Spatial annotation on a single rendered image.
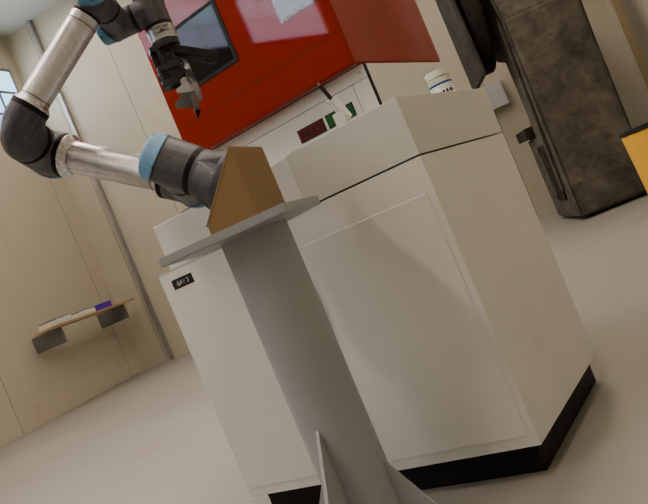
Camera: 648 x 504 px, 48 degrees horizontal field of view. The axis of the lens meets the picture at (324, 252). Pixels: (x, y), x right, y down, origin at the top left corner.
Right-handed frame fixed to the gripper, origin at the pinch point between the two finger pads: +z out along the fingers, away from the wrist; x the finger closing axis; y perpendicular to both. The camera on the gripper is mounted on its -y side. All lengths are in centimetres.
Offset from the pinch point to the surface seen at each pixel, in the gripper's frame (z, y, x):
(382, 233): 49, -26, 22
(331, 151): 25.4, -23.0, 18.8
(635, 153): 66, -289, -220
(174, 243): 28.1, 19.0, -27.3
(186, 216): 22.7, 13.2, -20.8
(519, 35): -66, -356, -388
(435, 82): 14, -68, -3
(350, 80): -2, -56, -37
